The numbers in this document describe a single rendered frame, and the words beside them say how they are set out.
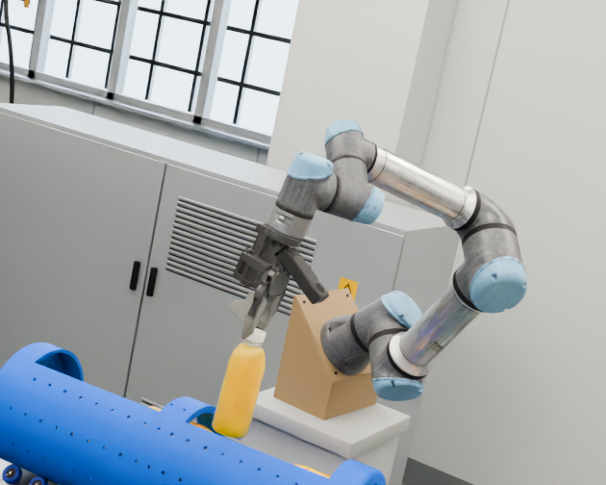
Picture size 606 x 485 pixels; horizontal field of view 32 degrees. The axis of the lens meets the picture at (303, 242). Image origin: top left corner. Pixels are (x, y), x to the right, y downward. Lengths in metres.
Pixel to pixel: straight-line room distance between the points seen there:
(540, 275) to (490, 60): 1.00
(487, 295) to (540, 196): 2.70
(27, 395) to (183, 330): 1.90
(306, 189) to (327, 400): 0.83
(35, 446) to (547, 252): 2.98
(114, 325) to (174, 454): 2.30
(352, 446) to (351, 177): 0.79
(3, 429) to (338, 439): 0.76
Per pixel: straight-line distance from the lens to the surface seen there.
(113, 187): 4.46
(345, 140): 2.06
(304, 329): 2.65
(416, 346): 2.41
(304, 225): 1.96
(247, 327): 1.99
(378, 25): 4.90
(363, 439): 2.60
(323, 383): 2.63
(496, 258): 2.19
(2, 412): 2.48
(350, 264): 3.84
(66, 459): 2.40
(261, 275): 1.98
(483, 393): 5.09
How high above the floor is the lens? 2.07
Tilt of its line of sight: 11 degrees down
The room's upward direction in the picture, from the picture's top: 12 degrees clockwise
